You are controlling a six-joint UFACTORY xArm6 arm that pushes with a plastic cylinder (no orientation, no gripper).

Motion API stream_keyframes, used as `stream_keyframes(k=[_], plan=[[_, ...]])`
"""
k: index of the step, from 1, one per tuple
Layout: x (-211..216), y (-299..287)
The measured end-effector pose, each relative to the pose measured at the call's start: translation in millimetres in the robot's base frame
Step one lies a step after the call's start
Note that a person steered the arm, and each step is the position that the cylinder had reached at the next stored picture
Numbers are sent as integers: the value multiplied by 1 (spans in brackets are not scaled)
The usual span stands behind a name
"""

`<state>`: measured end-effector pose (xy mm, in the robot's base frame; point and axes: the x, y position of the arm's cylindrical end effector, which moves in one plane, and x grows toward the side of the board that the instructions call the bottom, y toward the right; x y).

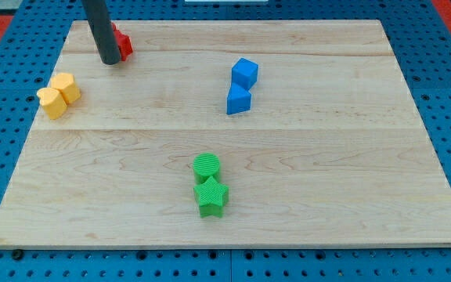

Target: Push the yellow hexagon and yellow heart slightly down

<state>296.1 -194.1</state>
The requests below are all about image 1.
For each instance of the yellow hexagon block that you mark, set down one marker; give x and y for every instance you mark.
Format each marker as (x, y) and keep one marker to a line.
(66, 84)

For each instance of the yellow heart block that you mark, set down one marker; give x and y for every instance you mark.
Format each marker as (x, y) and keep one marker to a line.
(52, 102)

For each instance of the green cylinder block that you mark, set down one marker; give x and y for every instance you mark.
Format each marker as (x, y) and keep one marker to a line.
(206, 165)

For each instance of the blue triangle block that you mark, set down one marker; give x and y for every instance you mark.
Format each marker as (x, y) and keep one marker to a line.
(238, 99)

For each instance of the green star block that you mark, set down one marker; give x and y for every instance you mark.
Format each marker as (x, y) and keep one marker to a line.
(211, 197)

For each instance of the blue cube block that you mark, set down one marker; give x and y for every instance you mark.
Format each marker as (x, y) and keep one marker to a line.
(245, 73)

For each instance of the wooden board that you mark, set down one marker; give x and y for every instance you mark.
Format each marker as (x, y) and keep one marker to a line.
(332, 154)

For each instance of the red block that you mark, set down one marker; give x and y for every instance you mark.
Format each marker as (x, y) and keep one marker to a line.
(123, 43)

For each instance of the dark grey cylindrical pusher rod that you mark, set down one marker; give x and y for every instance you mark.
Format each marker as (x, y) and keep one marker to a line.
(98, 18)

